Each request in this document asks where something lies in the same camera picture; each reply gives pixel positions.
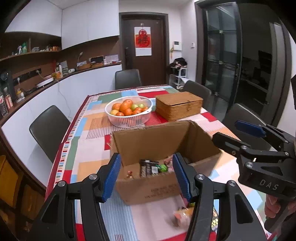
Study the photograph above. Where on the right hand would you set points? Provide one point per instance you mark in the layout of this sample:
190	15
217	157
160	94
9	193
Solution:
271	207

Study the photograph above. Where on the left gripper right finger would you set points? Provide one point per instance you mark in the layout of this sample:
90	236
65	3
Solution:
237	219

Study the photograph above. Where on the white fruit basket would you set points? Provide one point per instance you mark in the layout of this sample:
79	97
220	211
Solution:
129	111

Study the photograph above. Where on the open cardboard box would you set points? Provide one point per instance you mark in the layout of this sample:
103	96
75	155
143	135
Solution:
155	143

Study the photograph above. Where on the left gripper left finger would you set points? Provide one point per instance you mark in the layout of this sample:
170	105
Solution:
57	220

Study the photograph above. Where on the white intercom panel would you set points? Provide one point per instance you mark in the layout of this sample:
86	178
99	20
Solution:
177	46

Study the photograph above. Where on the magenta snack packet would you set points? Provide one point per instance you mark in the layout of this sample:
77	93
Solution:
168	162

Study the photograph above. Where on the dark chair left side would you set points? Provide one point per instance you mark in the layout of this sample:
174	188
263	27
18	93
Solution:
48	130

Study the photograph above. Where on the dark chair right far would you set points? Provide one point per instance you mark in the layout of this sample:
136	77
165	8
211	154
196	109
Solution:
198	90

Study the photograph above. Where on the glass sliding door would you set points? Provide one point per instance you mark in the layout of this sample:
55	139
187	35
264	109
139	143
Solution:
222	48

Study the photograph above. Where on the red fu poster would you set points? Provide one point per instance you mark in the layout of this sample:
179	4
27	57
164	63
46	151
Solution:
142	41

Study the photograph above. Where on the white small shelf unit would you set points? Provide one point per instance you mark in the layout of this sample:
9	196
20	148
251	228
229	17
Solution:
178	77

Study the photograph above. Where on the white upper cabinets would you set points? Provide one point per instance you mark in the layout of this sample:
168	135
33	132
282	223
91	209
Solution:
75	22

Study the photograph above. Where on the dark chair far end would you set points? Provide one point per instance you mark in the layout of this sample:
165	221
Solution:
127	79

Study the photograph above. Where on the dark brown door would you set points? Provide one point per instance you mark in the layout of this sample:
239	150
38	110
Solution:
152	69

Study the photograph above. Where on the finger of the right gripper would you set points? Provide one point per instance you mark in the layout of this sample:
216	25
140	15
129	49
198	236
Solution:
275	137
235	148

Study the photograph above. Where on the black chocolate bar packet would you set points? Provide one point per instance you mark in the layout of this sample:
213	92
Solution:
148	168

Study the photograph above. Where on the small red candy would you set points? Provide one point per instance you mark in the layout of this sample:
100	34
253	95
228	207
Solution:
129	175

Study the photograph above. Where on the woven wicker lidded box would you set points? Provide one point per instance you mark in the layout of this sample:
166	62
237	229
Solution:
176	106

